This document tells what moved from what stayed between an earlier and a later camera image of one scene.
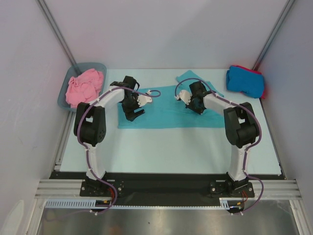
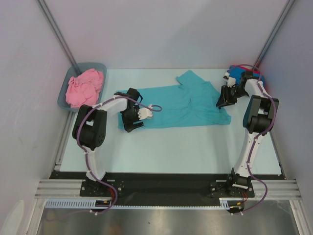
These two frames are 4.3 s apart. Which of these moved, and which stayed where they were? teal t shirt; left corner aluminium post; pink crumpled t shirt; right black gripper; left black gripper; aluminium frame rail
Moved: right black gripper; left black gripper
Stayed: teal t shirt; aluminium frame rail; pink crumpled t shirt; left corner aluminium post
